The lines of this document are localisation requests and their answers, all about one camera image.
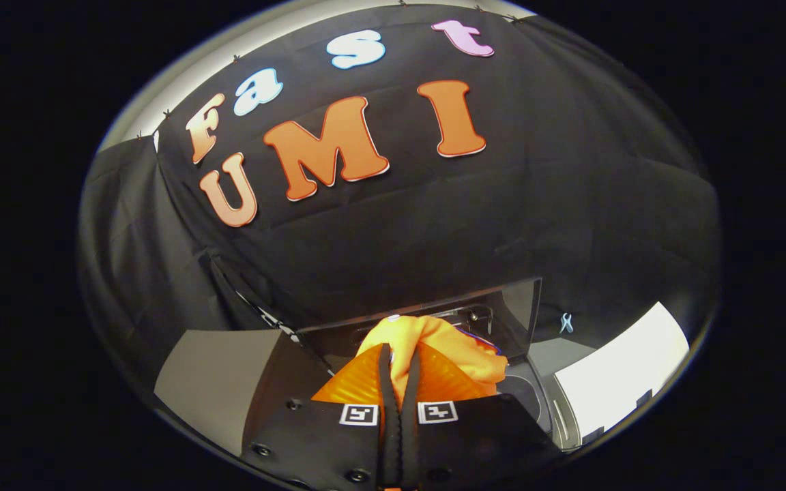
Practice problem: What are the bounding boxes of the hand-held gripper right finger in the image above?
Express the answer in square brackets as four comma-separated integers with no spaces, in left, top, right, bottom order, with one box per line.
[400,343,566,491]

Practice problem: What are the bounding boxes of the black backdrop cloth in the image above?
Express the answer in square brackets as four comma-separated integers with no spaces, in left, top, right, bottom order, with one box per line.
[78,3,721,383]

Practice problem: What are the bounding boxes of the row of small backdrop clips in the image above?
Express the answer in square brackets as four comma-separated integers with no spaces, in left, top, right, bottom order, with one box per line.
[134,3,520,140]

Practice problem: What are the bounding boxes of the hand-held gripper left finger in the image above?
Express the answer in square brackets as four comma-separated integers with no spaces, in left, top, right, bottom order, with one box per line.
[239,344,401,491]

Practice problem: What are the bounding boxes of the white paper sheet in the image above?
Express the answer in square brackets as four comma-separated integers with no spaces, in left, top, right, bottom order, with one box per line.
[555,302,690,445]

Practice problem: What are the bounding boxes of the orange shirt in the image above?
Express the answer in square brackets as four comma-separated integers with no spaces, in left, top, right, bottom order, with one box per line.
[355,315,508,410]

